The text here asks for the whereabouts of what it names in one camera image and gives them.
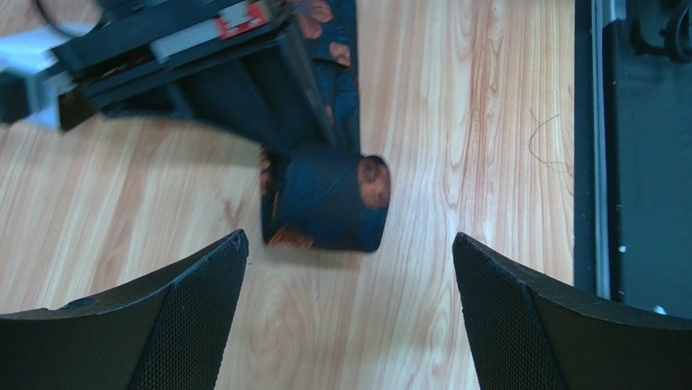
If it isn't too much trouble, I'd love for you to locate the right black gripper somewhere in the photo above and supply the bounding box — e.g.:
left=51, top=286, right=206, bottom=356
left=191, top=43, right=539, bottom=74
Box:
left=1, top=1, right=318, bottom=155

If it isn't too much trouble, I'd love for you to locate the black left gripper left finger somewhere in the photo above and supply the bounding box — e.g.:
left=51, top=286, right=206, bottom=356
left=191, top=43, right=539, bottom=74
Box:
left=1, top=230, right=249, bottom=389

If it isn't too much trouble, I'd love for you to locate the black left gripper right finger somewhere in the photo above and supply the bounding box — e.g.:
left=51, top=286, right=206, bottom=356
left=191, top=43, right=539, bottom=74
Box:
left=452, top=233, right=691, bottom=389

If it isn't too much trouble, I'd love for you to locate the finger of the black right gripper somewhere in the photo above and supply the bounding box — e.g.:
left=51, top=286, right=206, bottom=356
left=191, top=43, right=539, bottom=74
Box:
left=278, top=24, right=337, bottom=146

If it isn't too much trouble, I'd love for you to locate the black orange floral tie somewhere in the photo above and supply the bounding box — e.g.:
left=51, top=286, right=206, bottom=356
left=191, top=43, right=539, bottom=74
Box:
left=260, top=1, right=391, bottom=253

